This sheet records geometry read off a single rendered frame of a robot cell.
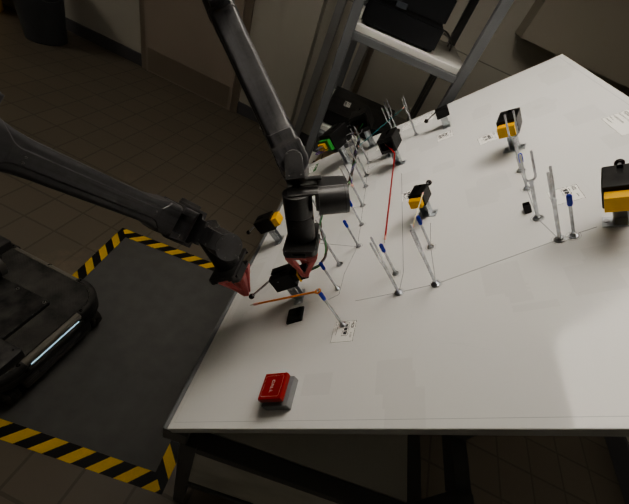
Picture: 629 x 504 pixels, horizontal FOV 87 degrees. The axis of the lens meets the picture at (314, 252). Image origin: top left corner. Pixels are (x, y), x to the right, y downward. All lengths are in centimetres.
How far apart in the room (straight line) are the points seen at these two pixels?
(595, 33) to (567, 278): 253
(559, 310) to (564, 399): 13
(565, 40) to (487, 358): 265
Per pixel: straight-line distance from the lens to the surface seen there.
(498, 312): 60
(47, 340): 172
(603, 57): 310
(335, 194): 63
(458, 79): 149
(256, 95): 72
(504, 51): 330
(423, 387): 56
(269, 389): 65
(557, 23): 300
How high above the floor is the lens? 169
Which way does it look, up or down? 43 degrees down
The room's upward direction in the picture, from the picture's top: 25 degrees clockwise
